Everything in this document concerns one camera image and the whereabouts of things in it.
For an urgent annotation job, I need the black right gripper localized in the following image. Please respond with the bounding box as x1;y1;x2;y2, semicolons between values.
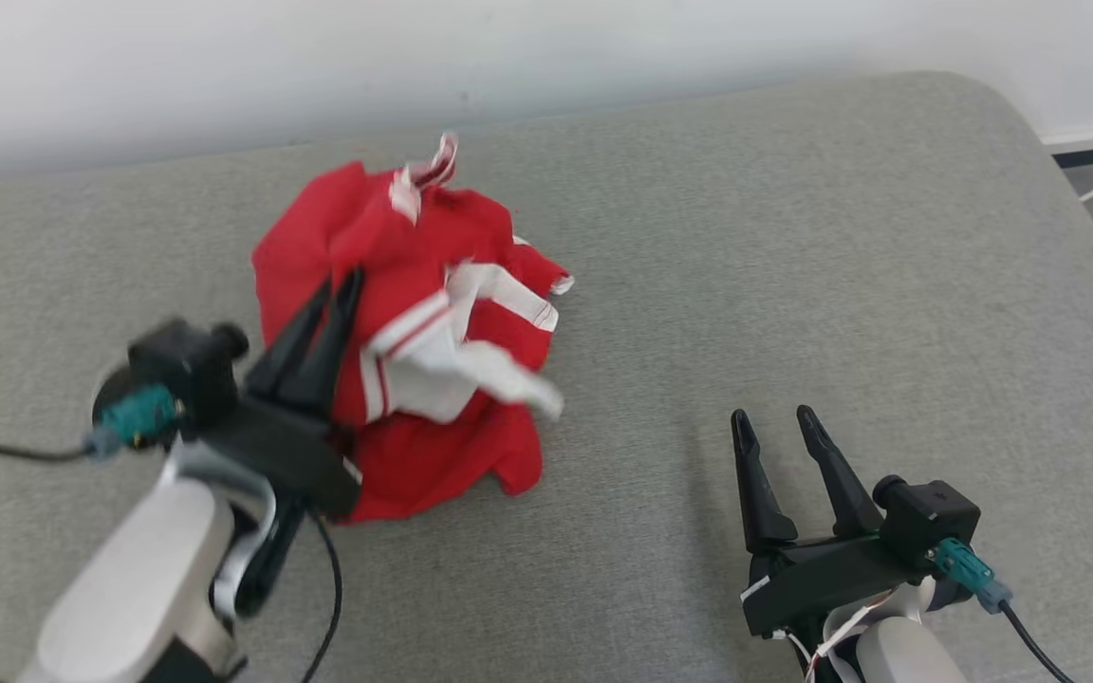
731;404;938;638

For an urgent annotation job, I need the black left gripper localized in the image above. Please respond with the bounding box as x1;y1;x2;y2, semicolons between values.
195;268;366;523

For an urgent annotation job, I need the red jersey with white sleeves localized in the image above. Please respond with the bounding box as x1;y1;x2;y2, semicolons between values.
250;133;576;525

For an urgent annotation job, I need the teal right camera connector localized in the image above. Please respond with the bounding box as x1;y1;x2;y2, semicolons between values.
931;537;1014;614

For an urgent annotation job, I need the teal camera connector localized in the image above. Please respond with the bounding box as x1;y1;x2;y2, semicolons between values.
96;384;179;454
931;537;1014;614

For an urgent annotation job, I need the teal left camera connector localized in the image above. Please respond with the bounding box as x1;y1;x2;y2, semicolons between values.
96;384;179;454

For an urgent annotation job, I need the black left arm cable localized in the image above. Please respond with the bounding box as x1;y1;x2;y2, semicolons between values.
303;512;345;683

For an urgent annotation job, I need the black right camera cable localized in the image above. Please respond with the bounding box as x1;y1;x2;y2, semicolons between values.
997;602;1079;683

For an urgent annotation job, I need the black camera cable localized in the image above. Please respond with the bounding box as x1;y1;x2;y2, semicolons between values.
997;602;1079;683
0;436;102;466

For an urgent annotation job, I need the black left camera cable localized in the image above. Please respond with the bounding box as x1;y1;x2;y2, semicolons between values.
0;436;102;466

